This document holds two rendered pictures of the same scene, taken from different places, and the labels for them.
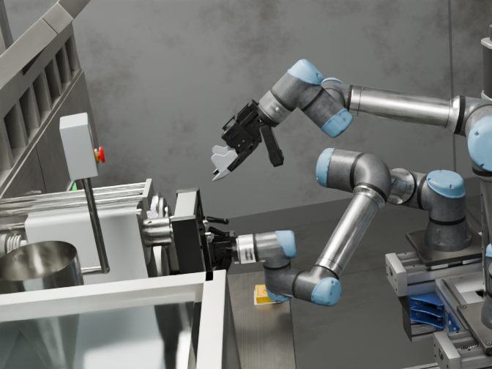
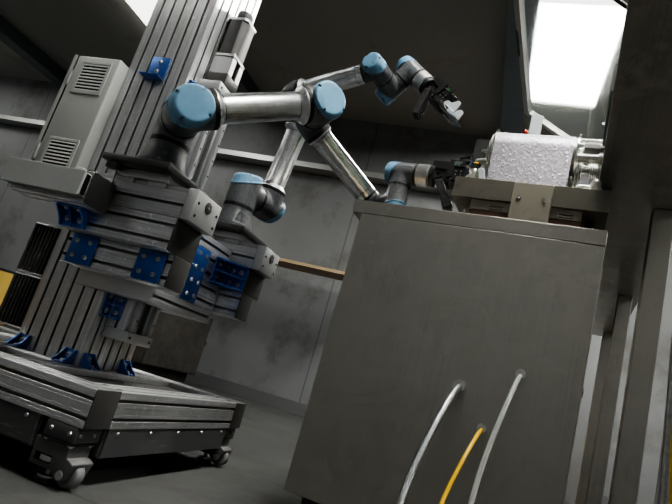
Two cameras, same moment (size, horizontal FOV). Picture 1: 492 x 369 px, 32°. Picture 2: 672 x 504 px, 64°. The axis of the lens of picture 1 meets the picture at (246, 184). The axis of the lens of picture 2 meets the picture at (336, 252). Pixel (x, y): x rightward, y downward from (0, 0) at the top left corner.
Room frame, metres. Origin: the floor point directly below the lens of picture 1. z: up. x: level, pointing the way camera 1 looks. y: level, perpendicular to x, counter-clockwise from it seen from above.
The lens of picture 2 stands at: (3.69, 0.47, 0.38)
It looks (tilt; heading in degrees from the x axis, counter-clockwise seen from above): 13 degrees up; 203
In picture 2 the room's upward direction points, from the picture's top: 16 degrees clockwise
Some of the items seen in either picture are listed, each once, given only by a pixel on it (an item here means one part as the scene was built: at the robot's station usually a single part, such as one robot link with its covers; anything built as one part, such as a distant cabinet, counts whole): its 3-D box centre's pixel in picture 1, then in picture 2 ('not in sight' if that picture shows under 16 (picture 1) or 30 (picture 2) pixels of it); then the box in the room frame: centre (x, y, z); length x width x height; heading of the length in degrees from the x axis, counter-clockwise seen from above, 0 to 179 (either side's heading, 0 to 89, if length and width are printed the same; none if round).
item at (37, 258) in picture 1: (39, 275); not in sight; (1.30, 0.36, 1.50); 0.14 x 0.14 x 0.06
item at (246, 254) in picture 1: (245, 249); (425, 176); (2.06, 0.02, 1.11); 0.08 x 0.05 x 0.08; 177
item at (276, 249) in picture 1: (274, 247); (402, 174); (2.06, -0.05, 1.11); 0.11 x 0.08 x 0.09; 87
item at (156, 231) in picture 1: (157, 231); not in sight; (1.76, 0.21, 1.34); 0.06 x 0.06 x 0.06; 87
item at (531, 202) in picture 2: not in sight; (530, 203); (2.29, 0.38, 0.97); 0.10 x 0.03 x 0.11; 87
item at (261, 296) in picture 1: (268, 293); not in sight; (2.16, -0.02, 0.91); 0.07 x 0.07 x 0.02; 87
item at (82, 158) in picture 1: (83, 145); (532, 128); (1.46, 0.28, 1.66); 0.07 x 0.07 x 0.10; 8
